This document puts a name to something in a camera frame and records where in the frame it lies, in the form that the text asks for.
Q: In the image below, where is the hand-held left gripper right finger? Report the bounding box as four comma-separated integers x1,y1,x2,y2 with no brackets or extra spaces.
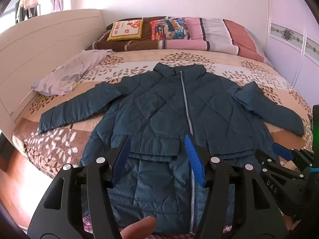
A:
184,134,290,239

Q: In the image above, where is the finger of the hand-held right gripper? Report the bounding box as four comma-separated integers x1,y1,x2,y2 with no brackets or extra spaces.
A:
254,149,280,170
272,143,300,160

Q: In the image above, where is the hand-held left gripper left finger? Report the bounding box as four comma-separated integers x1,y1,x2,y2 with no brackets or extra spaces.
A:
26,137,132,239

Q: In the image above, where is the dark teal quilted jacket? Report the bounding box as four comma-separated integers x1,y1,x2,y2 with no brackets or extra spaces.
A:
38,63,305,235

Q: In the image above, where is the person's left hand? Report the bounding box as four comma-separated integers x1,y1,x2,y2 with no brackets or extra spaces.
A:
120,211,158,239

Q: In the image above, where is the lilac floral pillow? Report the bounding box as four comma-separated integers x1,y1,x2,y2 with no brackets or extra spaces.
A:
32,49,114,96

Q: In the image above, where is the white wardrobe with ornament band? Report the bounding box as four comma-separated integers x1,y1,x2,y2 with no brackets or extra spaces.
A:
264,0,319,110

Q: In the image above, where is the striped folded quilt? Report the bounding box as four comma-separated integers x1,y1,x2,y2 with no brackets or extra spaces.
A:
86,16,265,63

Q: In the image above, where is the yellow flower cushion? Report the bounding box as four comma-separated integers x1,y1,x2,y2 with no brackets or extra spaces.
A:
107,19,144,42

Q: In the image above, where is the colourful cartoon pillow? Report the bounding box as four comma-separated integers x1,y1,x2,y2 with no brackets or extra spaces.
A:
150,17,192,41

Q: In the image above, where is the white bed headboard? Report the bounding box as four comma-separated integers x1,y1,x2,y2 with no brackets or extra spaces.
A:
0,9,105,131

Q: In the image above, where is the lilac hanging garment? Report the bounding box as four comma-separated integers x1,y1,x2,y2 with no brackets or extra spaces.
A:
51,0,66,12

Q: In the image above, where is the dark hanging garment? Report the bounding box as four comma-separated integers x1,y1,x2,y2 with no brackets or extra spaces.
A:
14,0,38,24

